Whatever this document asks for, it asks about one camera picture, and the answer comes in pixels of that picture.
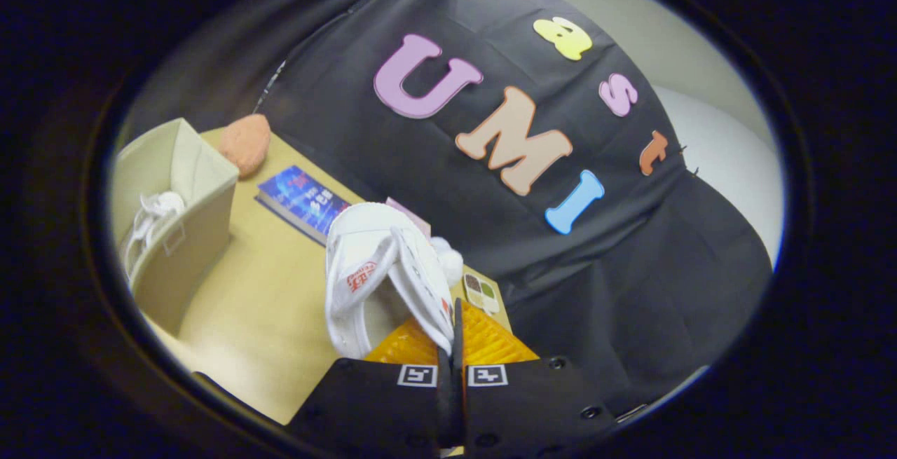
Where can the white fluffy ball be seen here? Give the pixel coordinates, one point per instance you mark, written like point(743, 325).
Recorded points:
point(448, 263)

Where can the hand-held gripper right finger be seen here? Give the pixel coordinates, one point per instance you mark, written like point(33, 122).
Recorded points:
point(532, 403)

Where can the white shoe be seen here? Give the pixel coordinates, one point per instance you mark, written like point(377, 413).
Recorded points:
point(378, 256)
point(154, 217)

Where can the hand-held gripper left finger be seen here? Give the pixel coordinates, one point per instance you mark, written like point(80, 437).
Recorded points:
point(378, 403)

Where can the white tray with colour swatches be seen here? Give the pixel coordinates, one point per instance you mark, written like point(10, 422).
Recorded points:
point(482, 294)

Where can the black backdrop cloth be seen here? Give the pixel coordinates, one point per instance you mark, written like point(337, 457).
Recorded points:
point(631, 270)

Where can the orange round plush pad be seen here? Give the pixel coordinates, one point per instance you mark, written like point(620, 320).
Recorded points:
point(245, 144)

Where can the blue cover book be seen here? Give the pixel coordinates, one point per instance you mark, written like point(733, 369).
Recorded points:
point(301, 200)

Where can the beige fabric storage box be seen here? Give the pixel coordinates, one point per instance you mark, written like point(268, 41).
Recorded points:
point(189, 249)

